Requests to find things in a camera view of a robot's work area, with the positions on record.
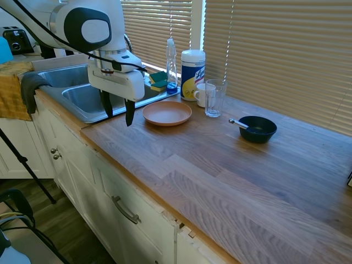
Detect white ceramic mug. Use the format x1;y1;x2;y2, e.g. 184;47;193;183
193;83;217;108

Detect stainless steel double sink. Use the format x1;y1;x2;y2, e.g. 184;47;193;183
32;63;181;124

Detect grey dish cloth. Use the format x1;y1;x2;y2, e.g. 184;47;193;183
20;71;53;115

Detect metal bar drawer handle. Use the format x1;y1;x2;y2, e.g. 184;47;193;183
111;195;142;225

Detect clear drinking glass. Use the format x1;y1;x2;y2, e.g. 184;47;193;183
205;79;228;118

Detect yellow green sponge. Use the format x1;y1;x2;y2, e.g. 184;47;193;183
148;71;168;84
150;80;168;92

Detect black toaster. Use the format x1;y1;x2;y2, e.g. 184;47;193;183
2;26;35;55

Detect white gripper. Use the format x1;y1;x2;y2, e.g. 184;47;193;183
87;48;146;127

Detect black tripod leg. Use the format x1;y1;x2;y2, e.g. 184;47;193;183
0;128;57;205

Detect beige window blind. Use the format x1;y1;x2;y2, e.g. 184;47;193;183
120;0;193;73
203;0;352;137

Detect peach plastic plate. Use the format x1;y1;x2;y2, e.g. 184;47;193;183
142;101;193;127

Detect chrome sink faucet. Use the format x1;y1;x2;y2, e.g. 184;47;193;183
124;34;134;54

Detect clear dish soap bottle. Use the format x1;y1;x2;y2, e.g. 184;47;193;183
166;38;178;95

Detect white disinfecting wipes canister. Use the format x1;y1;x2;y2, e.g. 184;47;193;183
180;49;206;102

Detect metal spoon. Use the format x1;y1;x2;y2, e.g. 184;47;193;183
228;118;250;130

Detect dark blue bowl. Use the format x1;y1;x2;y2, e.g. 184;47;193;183
238;115;278;144

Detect white kitchen cabinet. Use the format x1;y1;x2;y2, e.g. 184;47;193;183
0;95;221;264

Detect light blue plastic object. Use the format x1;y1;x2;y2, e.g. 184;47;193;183
0;36;15;65

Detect yellow patterned towel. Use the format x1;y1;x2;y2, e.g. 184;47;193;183
0;61;35;122

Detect black cart frame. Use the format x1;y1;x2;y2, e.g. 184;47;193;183
0;188;69;264

